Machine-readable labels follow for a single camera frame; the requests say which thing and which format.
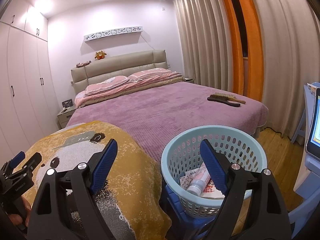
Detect white heart pattern wrapper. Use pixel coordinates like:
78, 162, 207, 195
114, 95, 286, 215
180, 168, 199, 190

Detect person left hand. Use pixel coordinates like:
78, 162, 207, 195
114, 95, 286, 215
8, 197, 31, 227

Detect white wardrobe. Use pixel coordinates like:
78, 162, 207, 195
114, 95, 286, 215
1, 0, 60, 163

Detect bedside table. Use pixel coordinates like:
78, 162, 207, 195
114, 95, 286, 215
57, 105, 76, 128

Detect flattened panda paper cup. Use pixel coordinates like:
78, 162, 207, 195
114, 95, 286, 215
200, 179, 225, 199

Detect blue plastic stool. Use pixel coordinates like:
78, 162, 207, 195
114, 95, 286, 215
159, 185, 214, 239

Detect yellow panda rug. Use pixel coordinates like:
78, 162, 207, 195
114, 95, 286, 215
24, 121, 171, 239

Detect tablet screen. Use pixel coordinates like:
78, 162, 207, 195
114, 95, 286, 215
306, 87, 319, 160

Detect folded pink striped quilt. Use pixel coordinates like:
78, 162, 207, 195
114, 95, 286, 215
75, 72, 184, 108

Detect light blue plastic basket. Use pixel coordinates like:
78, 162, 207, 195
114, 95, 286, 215
161, 125, 267, 218

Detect dark item on headboard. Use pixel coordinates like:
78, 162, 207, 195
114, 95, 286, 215
76, 61, 92, 68

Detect pink pillow left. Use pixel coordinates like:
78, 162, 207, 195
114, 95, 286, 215
85, 75, 132, 96

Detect pink pillow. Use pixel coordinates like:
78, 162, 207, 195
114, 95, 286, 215
85, 75, 132, 96
128, 68, 172, 80

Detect orange plush toy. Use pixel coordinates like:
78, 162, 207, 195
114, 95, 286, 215
94, 50, 107, 60

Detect bed with purple cover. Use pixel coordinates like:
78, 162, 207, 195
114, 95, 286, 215
66, 49, 270, 160

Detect beige padded headboard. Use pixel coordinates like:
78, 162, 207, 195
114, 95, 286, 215
71, 50, 168, 94

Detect pink pillow right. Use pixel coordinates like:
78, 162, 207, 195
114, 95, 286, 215
128, 68, 172, 80

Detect orange curtain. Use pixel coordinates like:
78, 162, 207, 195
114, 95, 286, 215
216, 0, 264, 103

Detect beige right curtain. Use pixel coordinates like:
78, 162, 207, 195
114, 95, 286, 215
253, 0, 319, 138

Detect beige curtain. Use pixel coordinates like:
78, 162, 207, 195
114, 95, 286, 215
173, 0, 233, 91
253, 0, 319, 138

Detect beige left curtain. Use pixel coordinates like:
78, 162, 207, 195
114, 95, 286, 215
173, 0, 233, 91

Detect picture frame on nightstand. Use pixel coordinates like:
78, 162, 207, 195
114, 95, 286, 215
62, 99, 73, 108

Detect wooden handled bed brush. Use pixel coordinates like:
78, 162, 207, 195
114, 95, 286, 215
211, 93, 246, 104

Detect white wall shelf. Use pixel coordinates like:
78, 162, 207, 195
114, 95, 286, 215
84, 26, 143, 42

